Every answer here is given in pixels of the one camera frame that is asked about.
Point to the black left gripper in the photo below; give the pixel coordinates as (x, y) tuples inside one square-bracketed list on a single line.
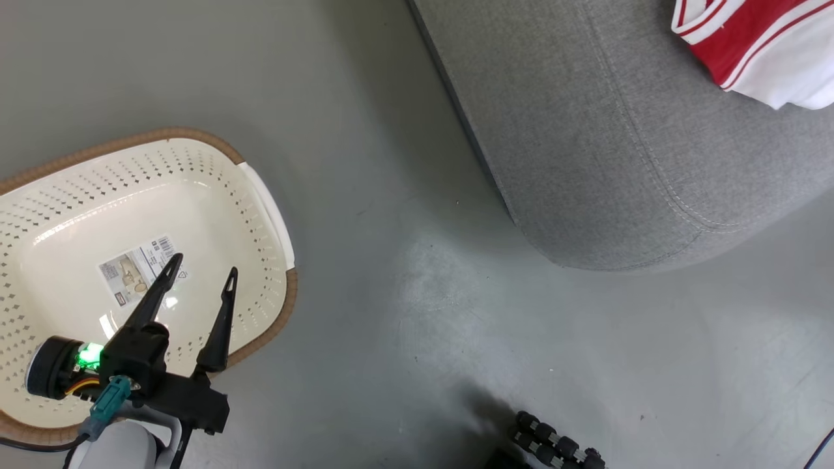
[(143, 358)]

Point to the red and white garment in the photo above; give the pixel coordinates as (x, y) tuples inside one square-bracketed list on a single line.
[(756, 45)]

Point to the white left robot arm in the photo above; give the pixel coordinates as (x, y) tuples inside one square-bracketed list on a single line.
[(117, 449)]

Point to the cream perforated laundry basket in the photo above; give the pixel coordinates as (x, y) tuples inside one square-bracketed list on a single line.
[(78, 215)]

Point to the paper product label sticker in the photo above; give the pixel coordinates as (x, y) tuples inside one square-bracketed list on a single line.
[(133, 270)]

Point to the black roller wheel of base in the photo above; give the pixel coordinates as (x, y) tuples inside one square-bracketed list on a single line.
[(554, 446)]

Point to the grey fabric sofa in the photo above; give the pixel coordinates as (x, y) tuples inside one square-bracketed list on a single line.
[(586, 130)]

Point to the black cylindrical left wrist camera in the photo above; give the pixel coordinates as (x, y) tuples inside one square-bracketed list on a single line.
[(49, 374)]

